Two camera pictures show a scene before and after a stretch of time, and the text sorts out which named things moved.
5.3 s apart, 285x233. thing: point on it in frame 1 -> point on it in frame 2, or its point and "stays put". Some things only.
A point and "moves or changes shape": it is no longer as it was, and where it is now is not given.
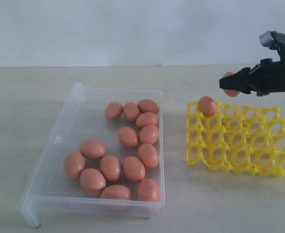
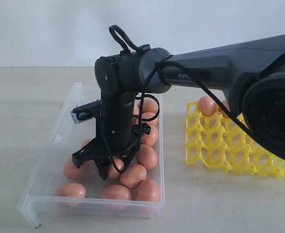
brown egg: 148,191 stays put
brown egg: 207,106 stays put
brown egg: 149,134 stays put
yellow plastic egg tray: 242,139 stays put
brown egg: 229,92 moves or changes shape
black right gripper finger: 240,81 -> 104,163
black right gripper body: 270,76 -> 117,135
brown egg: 92,179 -> 71,190
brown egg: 146,119 stays put
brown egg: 148,105 stays put
